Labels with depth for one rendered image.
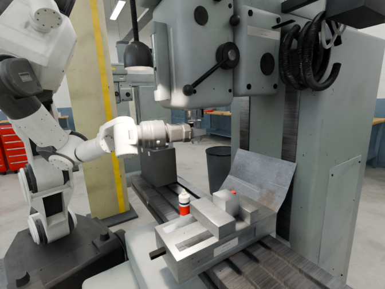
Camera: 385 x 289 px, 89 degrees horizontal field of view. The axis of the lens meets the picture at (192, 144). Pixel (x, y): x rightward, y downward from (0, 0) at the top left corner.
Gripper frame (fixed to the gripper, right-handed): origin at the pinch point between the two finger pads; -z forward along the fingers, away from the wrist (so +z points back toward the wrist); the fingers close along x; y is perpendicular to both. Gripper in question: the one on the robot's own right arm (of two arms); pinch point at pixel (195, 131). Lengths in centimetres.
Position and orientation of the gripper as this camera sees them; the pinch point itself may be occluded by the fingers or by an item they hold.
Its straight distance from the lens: 68.6
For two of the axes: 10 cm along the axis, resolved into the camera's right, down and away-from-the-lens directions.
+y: 0.3, 9.7, 2.3
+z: -9.5, 1.0, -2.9
